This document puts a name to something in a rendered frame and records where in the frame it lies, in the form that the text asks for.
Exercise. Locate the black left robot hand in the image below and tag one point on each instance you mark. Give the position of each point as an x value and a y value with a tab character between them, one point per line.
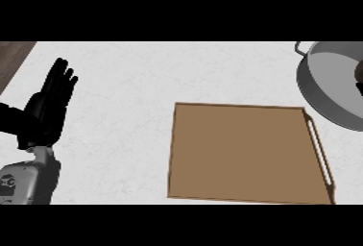
44	109

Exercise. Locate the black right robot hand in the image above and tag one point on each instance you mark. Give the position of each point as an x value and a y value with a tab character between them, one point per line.
360	77

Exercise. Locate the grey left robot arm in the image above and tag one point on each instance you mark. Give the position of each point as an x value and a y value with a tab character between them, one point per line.
28	179

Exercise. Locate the grey metal pot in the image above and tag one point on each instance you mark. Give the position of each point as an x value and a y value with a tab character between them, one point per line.
326	96

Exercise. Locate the brown wooden tray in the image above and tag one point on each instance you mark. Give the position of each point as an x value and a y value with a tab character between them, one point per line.
245	153

